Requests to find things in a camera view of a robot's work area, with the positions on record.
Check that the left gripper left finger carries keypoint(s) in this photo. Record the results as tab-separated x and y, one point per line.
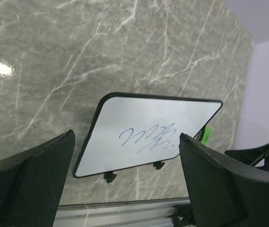
32	182

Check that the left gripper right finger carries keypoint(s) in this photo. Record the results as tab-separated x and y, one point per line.
223	192

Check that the green whiteboard eraser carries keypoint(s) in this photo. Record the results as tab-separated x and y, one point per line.
206	135

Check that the small black-framed whiteboard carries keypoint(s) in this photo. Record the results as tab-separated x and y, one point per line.
130	130

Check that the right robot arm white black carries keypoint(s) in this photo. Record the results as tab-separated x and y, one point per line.
255	157

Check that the aluminium front rail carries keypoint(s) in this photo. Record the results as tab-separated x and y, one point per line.
149	213

